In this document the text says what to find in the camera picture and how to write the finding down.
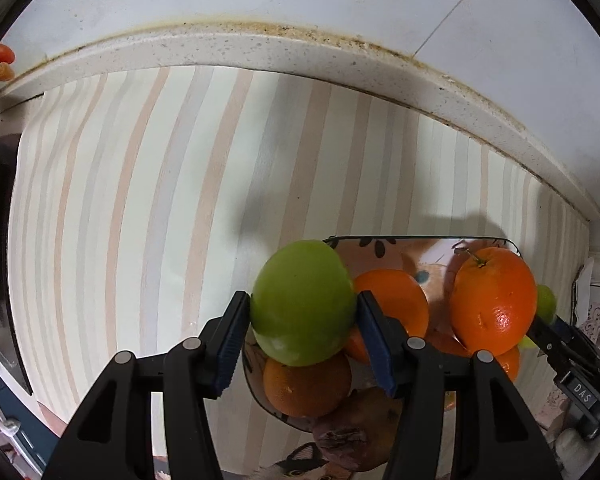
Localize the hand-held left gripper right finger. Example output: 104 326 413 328
356 291 563 480

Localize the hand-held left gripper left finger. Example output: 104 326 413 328
42 290 253 480

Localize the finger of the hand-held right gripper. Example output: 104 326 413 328
552 314 600 366
527 312 568 378

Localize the green apple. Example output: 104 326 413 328
517 284 559 351
249 240 356 367

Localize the medium orange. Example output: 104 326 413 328
425 329 522 383
352 269 430 363

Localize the large orange with stem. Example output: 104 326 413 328
449 246 538 356

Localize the brown pear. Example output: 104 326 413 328
330 387 406 473

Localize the dark orange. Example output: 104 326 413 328
263 352 353 418

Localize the oval patterned ceramic plate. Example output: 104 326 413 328
240 235 526 433

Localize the calico cat figurine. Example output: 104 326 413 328
252 442 351 480

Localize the striped tablecloth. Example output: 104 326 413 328
5 65 591 480

